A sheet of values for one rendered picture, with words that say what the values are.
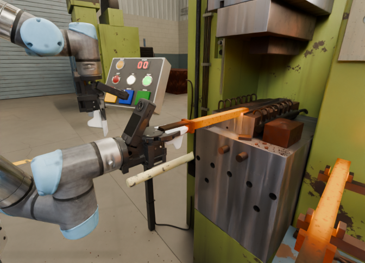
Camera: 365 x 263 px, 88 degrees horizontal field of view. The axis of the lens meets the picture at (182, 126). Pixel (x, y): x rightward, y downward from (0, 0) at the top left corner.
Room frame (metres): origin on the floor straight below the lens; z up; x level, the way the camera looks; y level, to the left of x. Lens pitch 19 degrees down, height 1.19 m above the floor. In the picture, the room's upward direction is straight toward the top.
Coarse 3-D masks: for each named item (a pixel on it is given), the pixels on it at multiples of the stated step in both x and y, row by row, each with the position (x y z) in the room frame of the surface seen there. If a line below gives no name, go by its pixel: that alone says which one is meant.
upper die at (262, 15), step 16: (256, 0) 0.68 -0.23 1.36; (272, 0) 0.66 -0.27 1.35; (224, 16) 0.77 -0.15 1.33; (240, 16) 0.72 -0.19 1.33; (256, 16) 0.68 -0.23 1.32; (272, 16) 0.66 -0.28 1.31; (288, 16) 0.74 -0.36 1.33; (304, 16) 0.83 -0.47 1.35; (224, 32) 0.77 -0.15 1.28; (240, 32) 0.72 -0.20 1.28; (256, 32) 0.67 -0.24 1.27; (272, 32) 0.67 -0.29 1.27; (288, 32) 0.75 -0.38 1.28; (304, 32) 0.85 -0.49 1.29
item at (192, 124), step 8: (224, 112) 0.66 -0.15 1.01; (232, 112) 0.66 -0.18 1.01; (240, 112) 0.69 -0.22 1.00; (184, 120) 0.54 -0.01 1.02; (192, 120) 0.56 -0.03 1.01; (200, 120) 0.56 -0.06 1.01; (208, 120) 0.58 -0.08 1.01; (216, 120) 0.60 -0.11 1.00; (224, 120) 0.63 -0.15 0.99; (160, 128) 0.48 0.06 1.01; (168, 128) 0.48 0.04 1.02; (192, 128) 0.52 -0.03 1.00
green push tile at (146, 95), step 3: (138, 93) 0.95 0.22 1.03; (141, 93) 0.95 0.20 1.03; (144, 93) 0.94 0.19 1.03; (147, 93) 0.93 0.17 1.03; (138, 96) 0.94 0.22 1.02; (141, 96) 0.94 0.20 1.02; (144, 96) 0.93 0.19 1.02; (147, 96) 0.92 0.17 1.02; (135, 99) 0.94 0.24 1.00; (138, 99) 0.93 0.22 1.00; (135, 102) 0.93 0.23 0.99
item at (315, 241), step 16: (336, 160) 0.46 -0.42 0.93; (336, 176) 0.38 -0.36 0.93; (336, 192) 0.33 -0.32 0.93; (320, 208) 0.28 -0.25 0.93; (336, 208) 0.28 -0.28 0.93; (320, 224) 0.24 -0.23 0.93; (304, 240) 0.21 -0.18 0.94; (320, 240) 0.21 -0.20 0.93; (304, 256) 0.18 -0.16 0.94; (320, 256) 0.18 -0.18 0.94
